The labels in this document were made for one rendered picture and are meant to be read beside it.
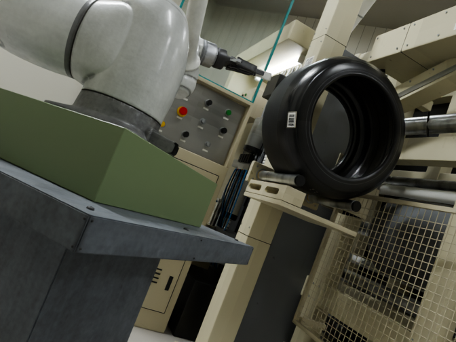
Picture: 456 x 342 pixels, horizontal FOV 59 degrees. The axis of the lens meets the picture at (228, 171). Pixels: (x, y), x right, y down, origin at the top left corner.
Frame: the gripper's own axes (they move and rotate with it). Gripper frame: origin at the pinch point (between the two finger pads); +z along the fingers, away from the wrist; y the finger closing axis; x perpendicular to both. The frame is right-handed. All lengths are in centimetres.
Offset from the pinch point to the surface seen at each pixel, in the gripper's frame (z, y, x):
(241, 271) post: 23, 25, 82
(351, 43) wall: 239, 317, -179
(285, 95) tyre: 10.0, -3.3, 5.6
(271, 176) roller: 18.5, 8.9, 37.0
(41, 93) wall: -109, 321, 1
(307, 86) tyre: 14.3, -10.6, 1.7
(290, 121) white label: 11.4, -10.2, 16.0
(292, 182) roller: 18.7, -9.6, 37.7
